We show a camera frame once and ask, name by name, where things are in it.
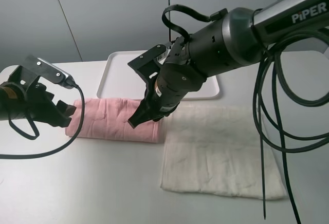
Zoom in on cream white terry towel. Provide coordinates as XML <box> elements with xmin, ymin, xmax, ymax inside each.
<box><xmin>160</xmin><ymin>106</ymin><xmax>286</xmax><ymax>200</ymax></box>

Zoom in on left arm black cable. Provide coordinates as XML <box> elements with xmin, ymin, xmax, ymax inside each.
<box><xmin>0</xmin><ymin>82</ymin><xmax>85</xmax><ymax>160</ymax></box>

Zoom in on white rectangular plastic tray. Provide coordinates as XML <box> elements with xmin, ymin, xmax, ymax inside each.
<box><xmin>96</xmin><ymin>50</ymin><xmax>220</xmax><ymax>101</ymax></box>

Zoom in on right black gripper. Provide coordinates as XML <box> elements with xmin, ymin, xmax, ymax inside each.
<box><xmin>128</xmin><ymin>75</ymin><xmax>188</xmax><ymax>127</ymax></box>

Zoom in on pink terry towel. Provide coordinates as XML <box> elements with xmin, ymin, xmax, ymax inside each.
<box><xmin>78</xmin><ymin>98</ymin><xmax>165</xmax><ymax>143</ymax></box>

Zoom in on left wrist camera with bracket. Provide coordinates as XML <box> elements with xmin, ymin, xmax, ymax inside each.
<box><xmin>8</xmin><ymin>55</ymin><xmax>77</xmax><ymax>89</ymax></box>

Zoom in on right arm black cable bundle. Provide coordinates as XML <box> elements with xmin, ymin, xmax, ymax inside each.
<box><xmin>161</xmin><ymin>3</ymin><xmax>329</xmax><ymax>224</ymax></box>

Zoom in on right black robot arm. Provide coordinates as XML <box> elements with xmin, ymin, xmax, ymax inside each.
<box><xmin>128</xmin><ymin>0</ymin><xmax>328</xmax><ymax>127</ymax></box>

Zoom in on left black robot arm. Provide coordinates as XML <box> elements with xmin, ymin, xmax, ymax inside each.
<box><xmin>1</xmin><ymin>82</ymin><xmax>76</xmax><ymax>127</ymax></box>

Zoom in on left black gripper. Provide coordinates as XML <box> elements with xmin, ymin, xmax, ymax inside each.
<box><xmin>15</xmin><ymin>81</ymin><xmax>77</xmax><ymax>127</ymax></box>

